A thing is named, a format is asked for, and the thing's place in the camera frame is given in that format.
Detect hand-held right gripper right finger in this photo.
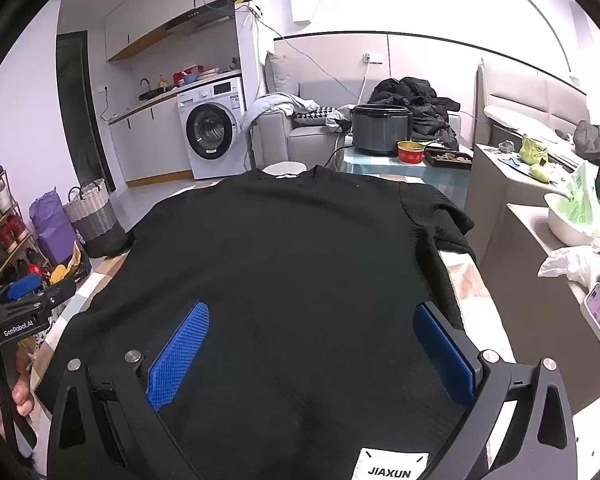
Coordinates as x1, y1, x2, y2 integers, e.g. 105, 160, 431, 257
412, 301, 578, 480

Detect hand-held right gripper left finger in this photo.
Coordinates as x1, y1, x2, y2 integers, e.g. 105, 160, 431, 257
47, 301, 211, 480

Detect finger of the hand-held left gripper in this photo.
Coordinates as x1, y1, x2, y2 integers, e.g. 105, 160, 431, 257
7, 275, 46, 301

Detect black knit shirt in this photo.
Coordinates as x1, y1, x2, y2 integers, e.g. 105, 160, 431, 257
35, 164, 481, 480

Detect person's left hand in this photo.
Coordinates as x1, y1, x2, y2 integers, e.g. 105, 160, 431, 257
0, 355, 36, 441

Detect yellow snack bag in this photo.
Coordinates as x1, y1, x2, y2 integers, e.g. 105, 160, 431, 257
50, 245, 83, 286

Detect shoe rack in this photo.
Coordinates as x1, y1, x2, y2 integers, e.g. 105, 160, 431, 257
0, 157, 46, 301

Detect purple bag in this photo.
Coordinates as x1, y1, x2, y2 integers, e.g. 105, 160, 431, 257
29, 187, 78, 267

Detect checked blanket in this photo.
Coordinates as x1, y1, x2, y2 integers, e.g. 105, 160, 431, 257
27, 175, 518, 480

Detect woven laundry basket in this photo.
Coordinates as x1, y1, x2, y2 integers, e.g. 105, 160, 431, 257
62, 178, 127, 259

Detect white plastic bag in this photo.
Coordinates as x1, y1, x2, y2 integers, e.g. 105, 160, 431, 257
537, 245, 600, 286

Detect grey side cabinet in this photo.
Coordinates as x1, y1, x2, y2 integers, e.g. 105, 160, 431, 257
462, 142, 600, 411

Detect white basin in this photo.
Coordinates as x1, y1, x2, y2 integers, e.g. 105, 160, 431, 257
544, 192, 600, 253

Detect dark door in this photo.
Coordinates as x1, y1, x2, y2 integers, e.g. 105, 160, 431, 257
56, 31, 116, 193

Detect kitchen counter with cabinets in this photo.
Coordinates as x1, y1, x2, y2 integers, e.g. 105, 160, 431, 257
107, 72, 243, 186

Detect black food tray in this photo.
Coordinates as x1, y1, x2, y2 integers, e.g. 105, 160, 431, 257
424, 147, 473, 170

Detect glass side table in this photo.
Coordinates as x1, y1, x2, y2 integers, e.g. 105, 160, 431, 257
340, 147, 473, 186

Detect red bowl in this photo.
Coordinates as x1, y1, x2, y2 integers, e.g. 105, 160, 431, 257
397, 141, 427, 164

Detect green plastic bag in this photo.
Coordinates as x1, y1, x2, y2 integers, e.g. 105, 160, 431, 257
555, 162, 600, 236

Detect white round container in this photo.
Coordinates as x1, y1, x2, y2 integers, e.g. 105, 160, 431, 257
262, 160, 308, 178

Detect green cloth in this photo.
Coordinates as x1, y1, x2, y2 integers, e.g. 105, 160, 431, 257
517, 132, 553, 183

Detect white washing machine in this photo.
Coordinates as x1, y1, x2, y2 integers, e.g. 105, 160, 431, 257
177, 76, 251, 181

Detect dark rice cooker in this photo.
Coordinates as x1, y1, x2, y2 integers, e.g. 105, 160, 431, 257
350, 104, 414, 157

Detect white pillow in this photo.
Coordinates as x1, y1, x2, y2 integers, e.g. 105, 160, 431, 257
482, 105, 566, 143

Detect grey sofa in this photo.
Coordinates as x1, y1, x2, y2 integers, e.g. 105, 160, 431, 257
252, 52, 476, 171

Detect black bag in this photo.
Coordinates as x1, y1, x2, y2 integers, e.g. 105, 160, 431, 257
367, 76, 462, 151

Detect grey crumpled cloth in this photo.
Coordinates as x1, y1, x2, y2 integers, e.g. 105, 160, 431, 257
325, 109, 355, 134

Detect grey jacket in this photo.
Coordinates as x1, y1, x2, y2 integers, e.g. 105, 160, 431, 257
572, 120, 600, 163

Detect red container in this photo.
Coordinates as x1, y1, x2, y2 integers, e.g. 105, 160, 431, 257
172, 67, 203, 86

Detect light blue cloth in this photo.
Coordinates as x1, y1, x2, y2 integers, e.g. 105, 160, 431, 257
240, 92, 321, 136

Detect houndstooth cushion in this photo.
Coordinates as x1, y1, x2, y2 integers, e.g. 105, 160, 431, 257
292, 106, 338, 123

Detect padded beige headboard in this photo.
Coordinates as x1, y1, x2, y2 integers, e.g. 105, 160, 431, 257
477, 57, 593, 126

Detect grey cushion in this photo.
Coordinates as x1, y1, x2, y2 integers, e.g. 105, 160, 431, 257
265, 52, 301, 106

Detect white upper cabinets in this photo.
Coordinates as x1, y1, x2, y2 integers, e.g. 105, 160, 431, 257
105, 0, 233, 61

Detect range hood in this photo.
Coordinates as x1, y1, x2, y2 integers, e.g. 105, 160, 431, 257
167, 0, 236, 31

